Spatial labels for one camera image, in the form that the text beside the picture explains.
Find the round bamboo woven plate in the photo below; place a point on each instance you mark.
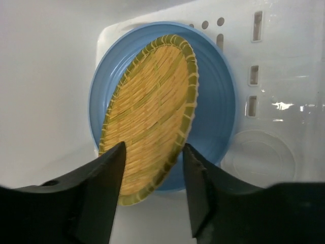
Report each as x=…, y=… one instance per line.
x=151, y=111

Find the blue plate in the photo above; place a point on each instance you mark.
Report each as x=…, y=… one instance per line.
x=216, y=112

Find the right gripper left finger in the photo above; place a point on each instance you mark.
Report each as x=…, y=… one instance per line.
x=77, y=207

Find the white plastic bin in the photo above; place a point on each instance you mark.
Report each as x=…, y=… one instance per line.
x=50, y=51

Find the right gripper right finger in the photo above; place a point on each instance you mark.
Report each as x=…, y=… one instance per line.
x=225, y=209

